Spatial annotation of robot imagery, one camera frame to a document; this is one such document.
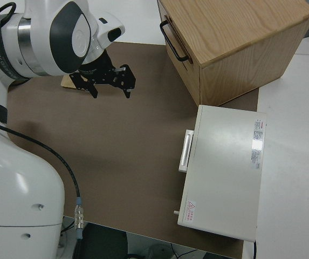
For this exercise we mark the brown table mat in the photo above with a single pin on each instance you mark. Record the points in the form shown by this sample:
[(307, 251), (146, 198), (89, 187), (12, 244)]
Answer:
[(116, 135)]

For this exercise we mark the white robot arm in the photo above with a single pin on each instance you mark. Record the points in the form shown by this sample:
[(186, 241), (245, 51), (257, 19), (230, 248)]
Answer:
[(8, 175)]

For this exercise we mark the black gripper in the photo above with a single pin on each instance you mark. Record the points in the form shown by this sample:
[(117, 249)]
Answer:
[(108, 75)]

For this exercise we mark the white toaster oven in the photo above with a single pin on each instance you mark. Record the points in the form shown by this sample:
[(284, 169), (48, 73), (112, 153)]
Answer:
[(224, 172)]

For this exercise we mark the small wooden block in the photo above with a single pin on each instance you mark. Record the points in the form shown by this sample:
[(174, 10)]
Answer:
[(66, 82)]

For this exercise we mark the large wooden box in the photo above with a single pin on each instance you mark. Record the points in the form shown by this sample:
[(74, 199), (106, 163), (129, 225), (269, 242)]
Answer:
[(232, 35)]

